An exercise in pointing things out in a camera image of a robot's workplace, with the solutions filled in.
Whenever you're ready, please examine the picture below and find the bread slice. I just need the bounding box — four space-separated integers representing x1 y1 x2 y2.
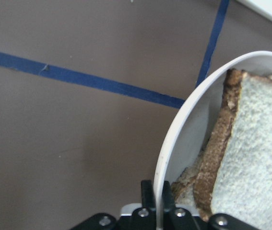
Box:
171 150 204 208
193 69 272 230

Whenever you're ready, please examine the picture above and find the cream round plate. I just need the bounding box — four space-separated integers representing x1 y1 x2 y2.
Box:
153 51 272 230

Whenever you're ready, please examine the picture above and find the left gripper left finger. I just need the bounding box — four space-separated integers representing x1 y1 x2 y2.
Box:
72 180 156 230

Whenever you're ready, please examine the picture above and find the bread slice on plate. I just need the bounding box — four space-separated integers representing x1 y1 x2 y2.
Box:
171 150 204 208

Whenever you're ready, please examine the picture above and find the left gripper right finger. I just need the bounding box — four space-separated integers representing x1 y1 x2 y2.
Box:
162 181 256 230

